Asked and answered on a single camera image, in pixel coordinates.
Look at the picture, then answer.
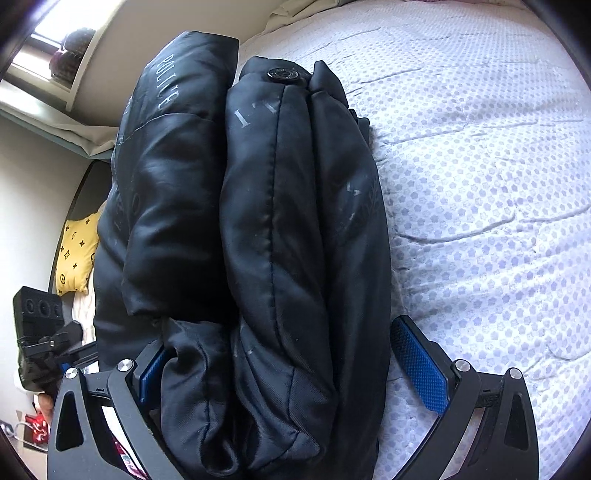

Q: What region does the black padded jacket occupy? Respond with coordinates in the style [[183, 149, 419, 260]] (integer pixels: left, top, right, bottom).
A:
[[94, 31, 391, 479]]

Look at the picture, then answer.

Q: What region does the left hand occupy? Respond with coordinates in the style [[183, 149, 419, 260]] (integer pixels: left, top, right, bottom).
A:
[[37, 393, 54, 425]]

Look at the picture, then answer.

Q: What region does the red object on floor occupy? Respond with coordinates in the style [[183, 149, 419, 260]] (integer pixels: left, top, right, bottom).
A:
[[24, 412, 49, 446]]

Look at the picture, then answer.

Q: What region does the yellow patterned pillow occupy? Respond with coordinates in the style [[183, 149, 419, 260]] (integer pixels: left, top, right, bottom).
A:
[[55, 212, 100, 296]]

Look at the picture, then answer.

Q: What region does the beige curtain left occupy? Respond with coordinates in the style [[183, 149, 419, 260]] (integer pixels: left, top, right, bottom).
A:
[[1, 80, 117, 161]]

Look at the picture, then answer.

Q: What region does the white quilted bed cover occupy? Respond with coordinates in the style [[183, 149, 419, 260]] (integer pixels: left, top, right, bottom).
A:
[[239, 1, 590, 479]]

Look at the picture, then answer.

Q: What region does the dark potted plant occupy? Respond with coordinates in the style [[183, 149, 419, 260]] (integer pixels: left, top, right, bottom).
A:
[[49, 50, 82, 84], [61, 28, 96, 57]]

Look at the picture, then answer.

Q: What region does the black camera box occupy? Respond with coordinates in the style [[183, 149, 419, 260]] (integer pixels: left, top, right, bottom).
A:
[[13, 286, 64, 347]]

